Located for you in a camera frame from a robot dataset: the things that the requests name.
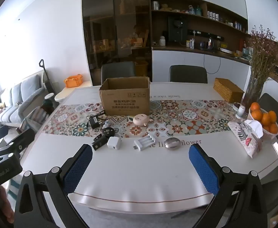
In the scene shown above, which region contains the pile of oranges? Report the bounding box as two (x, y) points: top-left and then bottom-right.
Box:
(250, 102), (278, 134)

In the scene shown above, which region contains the grey dining chair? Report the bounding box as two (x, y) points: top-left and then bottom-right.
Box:
(101, 61), (137, 85)

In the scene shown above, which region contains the silver oval device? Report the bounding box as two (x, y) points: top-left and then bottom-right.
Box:
(165, 137), (181, 152)

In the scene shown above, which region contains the white side table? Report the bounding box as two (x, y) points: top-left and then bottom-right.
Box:
(54, 81), (93, 101)

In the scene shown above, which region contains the orange plastic crate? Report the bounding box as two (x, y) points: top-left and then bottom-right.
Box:
(63, 74), (83, 88)

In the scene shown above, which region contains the grey sofa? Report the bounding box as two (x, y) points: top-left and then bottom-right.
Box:
(0, 74), (47, 129)

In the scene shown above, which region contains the dried flower bouquet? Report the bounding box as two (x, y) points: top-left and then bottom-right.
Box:
(247, 25), (278, 85)

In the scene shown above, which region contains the small white bottle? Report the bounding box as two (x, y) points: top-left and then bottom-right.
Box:
(236, 105), (246, 119)

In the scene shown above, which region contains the printed tissue pack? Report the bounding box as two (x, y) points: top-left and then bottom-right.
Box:
(228, 120), (264, 158)

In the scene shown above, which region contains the black water dispenser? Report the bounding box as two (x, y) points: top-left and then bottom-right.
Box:
(168, 16), (187, 46)

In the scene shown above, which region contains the white fruit basket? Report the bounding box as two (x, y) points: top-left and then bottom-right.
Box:
(248, 108), (278, 141)

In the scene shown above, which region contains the dark glass cabinet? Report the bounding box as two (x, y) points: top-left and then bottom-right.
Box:
(82, 0), (153, 86)

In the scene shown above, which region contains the black hanging cable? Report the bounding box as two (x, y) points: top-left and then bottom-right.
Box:
(203, 53), (221, 74)

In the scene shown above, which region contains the round black travel adapter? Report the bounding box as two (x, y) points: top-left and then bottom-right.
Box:
(102, 127), (115, 137)

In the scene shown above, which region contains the pink round deer lamp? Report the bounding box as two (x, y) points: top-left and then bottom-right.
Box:
(132, 114), (154, 126)

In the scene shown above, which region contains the person's left hand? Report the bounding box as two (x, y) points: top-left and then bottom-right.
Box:
(0, 185), (15, 224)

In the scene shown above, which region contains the white cube charger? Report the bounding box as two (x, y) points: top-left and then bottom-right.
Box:
(107, 136), (122, 150)

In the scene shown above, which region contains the brown cardboard box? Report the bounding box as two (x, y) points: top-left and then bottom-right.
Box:
(99, 77), (151, 116)

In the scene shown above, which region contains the woven wicker basket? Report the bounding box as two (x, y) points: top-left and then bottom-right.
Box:
(213, 78), (245, 103)

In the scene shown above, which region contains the small black plug adapter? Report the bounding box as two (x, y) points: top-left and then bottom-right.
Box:
(92, 134), (108, 151)

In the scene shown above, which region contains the striped fabric chair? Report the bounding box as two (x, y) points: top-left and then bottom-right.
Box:
(19, 107), (49, 134)

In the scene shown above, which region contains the white battery charger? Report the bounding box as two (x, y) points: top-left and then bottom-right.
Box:
(134, 133), (157, 152)

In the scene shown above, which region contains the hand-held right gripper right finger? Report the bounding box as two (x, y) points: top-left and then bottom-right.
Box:
(188, 144), (268, 228)

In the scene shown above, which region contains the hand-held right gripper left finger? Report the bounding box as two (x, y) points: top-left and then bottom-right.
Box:
(14, 144), (93, 228)

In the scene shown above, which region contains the patterned floral table runner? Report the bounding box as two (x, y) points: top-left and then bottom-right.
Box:
(42, 99), (243, 138)

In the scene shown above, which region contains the glass vase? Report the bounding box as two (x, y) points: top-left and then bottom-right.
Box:
(245, 75), (268, 112)

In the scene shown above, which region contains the dark dining chair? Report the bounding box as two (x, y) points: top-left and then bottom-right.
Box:
(258, 93), (278, 129)
(169, 65), (208, 84)

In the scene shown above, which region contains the black power adapter with cable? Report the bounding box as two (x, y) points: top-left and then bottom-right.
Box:
(86, 110), (108, 129)

